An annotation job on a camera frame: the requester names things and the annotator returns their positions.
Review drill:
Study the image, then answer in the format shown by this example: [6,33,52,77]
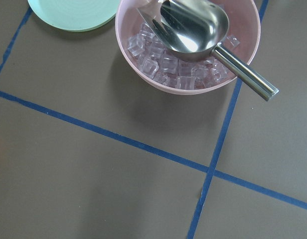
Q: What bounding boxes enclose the light green plate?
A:
[28,0,120,32]

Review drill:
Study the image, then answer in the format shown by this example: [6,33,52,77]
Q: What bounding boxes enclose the pink bowl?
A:
[115,0,261,95]

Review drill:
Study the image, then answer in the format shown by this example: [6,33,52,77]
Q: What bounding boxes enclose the clear ice cubes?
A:
[127,22,233,90]

